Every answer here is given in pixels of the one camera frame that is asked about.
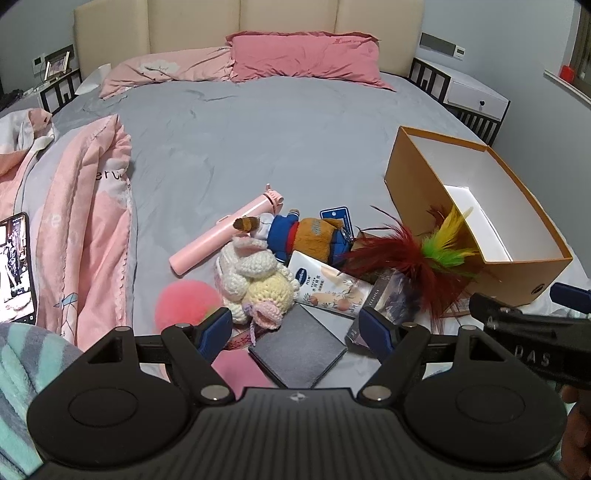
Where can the orange cardboard box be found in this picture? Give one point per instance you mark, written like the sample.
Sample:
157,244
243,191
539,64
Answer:
520,251

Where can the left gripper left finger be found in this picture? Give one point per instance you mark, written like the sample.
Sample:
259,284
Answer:
192,349

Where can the crocheted white bunny doll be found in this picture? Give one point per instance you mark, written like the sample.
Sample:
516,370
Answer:
254,286

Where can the pink selfie stick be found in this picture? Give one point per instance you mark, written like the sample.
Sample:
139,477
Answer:
218,235

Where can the beige padded headboard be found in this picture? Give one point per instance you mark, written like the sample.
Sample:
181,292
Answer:
111,31

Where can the white right nightstand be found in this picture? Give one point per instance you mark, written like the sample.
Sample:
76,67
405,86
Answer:
479,107

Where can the pink fluffy pouch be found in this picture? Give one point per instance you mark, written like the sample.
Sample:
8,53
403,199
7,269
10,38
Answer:
185,301

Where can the purple patterned card box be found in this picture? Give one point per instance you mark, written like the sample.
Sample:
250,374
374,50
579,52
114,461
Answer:
393,297

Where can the light pink pillow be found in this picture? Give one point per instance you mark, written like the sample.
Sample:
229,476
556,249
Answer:
192,65

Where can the window sill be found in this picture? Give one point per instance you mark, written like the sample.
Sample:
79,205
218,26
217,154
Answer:
571,89

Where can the red feather cat toy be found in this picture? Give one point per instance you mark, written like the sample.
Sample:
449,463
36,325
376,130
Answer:
438,264

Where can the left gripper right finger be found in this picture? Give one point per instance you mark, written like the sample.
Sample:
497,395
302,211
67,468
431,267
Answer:
399,348

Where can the blue white tag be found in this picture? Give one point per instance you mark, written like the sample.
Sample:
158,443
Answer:
340,213

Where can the black smartphone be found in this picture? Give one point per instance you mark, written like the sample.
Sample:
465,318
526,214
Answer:
17,292

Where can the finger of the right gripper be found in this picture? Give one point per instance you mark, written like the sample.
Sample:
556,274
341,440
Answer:
571,297
506,324

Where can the wall control panel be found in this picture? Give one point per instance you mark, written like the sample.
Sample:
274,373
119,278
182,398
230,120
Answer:
441,46

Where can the photo frame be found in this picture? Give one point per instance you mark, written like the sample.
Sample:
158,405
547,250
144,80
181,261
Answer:
56,65

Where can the pink grey quilt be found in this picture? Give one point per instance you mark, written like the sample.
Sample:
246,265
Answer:
75,190

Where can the white hand cream tube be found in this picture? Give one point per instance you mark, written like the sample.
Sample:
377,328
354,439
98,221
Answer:
325,287

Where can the dark grey notebook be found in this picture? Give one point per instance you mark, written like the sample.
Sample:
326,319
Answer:
300,353

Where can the grey bed sheet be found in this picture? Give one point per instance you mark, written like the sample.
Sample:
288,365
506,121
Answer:
201,150

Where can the red cup on sill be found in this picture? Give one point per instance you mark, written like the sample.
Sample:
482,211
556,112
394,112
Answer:
567,74

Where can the person right hand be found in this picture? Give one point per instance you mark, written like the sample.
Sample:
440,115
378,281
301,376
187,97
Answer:
575,447

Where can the left nightstand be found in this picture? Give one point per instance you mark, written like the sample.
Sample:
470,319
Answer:
55,94

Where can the blue orange plush doll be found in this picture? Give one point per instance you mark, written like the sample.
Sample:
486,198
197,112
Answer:
318,238

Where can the dark pink pillow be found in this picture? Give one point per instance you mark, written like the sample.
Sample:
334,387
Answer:
351,57

